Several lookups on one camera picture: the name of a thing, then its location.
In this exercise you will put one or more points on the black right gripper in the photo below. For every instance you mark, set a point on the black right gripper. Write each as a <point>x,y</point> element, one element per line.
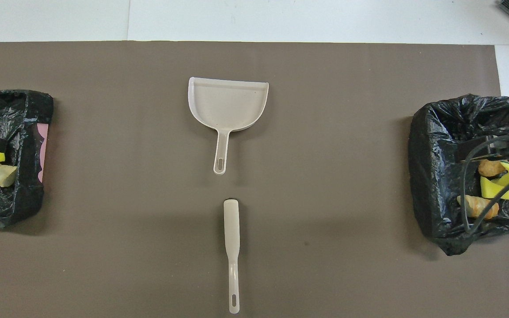
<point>475,149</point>

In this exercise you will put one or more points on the brown nugget piece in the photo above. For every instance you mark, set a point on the brown nugget piece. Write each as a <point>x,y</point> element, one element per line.
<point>489,168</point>

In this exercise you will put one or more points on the pale bread piece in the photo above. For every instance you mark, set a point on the pale bread piece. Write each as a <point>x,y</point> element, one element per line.
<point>1,175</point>

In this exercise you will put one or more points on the striped croissant piece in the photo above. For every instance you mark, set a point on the striped croissant piece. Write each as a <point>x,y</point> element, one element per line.
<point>475,206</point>

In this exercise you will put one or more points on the beige plastic dustpan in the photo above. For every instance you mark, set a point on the beige plastic dustpan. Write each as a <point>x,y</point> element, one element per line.
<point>228,104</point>

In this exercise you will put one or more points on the beige hand brush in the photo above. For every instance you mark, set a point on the beige hand brush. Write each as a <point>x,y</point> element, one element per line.
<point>231,229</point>

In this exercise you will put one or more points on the black bag lined pink bin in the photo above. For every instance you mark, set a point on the black bag lined pink bin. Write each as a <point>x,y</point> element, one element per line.
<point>29,132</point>

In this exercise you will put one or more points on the brown table mat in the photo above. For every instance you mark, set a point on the brown table mat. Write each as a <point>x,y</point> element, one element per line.
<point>325,132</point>

